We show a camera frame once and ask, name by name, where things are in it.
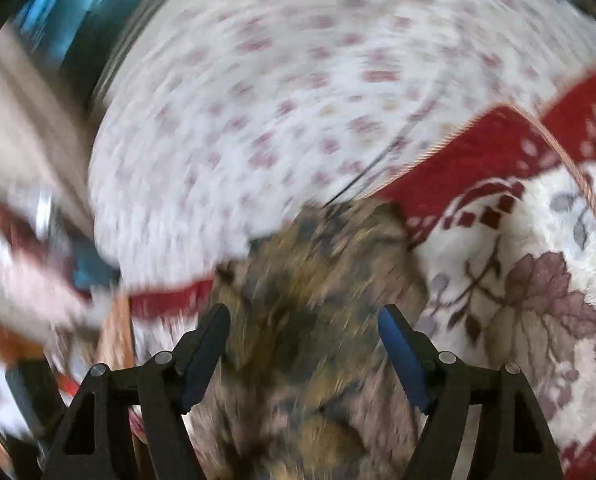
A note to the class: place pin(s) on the red and white floral blanket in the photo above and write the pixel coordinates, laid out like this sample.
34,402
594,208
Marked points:
517,240

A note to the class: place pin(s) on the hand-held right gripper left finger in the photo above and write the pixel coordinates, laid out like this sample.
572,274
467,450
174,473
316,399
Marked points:
204,359

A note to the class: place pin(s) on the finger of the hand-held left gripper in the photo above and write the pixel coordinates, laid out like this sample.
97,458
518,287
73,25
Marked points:
89,272

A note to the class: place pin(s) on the brown patterned small garment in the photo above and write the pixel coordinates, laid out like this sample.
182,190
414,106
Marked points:
305,340

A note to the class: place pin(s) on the white floral bed sheet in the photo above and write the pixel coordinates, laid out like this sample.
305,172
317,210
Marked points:
298,110

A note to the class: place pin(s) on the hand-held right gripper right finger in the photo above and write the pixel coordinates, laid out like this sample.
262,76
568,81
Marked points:
406,360

